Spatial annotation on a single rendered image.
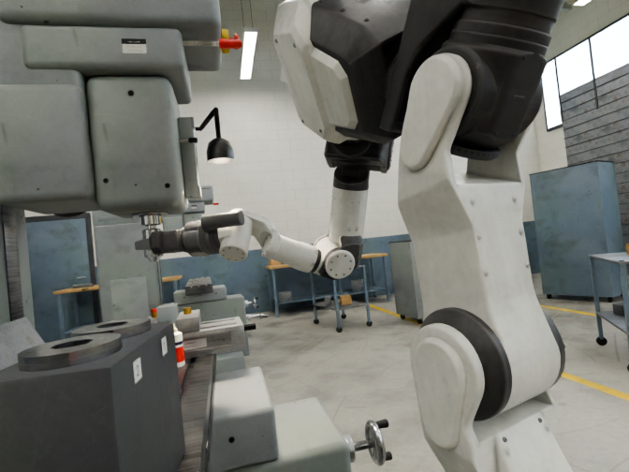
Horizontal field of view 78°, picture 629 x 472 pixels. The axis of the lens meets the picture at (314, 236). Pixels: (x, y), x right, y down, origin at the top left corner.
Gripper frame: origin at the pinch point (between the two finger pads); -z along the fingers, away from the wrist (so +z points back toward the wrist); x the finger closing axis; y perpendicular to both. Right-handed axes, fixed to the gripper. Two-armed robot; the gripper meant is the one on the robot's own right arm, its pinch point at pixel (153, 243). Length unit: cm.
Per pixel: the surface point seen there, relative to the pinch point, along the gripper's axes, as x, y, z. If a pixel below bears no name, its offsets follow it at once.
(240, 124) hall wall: -619, -244, -207
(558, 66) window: -826, -313, 438
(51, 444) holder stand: 60, 19, 29
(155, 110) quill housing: 6.9, -30.5, 9.1
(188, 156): -2.8, -21.3, 10.9
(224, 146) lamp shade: -6.9, -23.6, 19.1
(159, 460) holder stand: 49, 27, 31
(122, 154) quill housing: 10.4, -20.8, 1.6
